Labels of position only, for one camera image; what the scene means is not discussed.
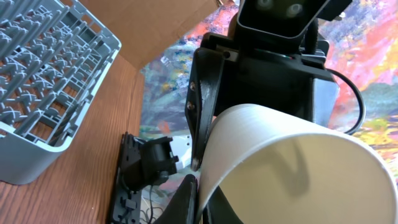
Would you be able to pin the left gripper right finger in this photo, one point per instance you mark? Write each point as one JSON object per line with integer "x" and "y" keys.
{"x": 219, "y": 211}

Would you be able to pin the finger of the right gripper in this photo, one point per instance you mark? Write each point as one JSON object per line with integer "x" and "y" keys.
{"x": 203, "y": 88}

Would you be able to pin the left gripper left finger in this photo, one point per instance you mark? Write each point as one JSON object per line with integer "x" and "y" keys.
{"x": 181, "y": 209}

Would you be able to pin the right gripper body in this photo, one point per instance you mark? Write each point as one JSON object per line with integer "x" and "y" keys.
{"x": 270, "y": 60}

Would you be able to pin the white paper cup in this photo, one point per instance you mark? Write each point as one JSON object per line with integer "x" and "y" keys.
{"x": 277, "y": 168}

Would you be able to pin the grey dishwasher rack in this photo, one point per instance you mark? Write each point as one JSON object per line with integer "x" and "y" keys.
{"x": 54, "y": 57}

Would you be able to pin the colourful painted backdrop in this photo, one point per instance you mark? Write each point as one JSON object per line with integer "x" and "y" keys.
{"x": 363, "y": 47}

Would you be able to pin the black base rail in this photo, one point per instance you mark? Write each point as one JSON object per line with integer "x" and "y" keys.
{"x": 125, "y": 203}

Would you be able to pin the cardboard back wall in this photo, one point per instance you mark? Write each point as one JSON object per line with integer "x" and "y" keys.
{"x": 147, "y": 27}

